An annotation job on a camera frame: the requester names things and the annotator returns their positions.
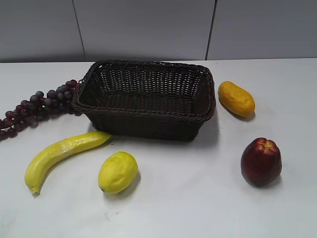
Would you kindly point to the yellow lemon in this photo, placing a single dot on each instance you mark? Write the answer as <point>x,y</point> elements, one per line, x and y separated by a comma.
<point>117,172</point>

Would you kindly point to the orange-yellow mango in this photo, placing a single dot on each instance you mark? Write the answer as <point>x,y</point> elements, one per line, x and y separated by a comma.
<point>236,99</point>

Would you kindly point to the black wicker basket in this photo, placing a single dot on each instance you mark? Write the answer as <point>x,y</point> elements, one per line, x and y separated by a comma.
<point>150,99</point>

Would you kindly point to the yellow banana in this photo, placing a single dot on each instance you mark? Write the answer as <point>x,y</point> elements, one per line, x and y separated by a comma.
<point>55,153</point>

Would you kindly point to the purple grape bunch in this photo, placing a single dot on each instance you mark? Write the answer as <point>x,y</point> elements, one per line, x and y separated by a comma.
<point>40,107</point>

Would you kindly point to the dark red apple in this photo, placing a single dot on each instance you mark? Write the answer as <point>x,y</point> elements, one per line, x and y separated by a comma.
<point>261,162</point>

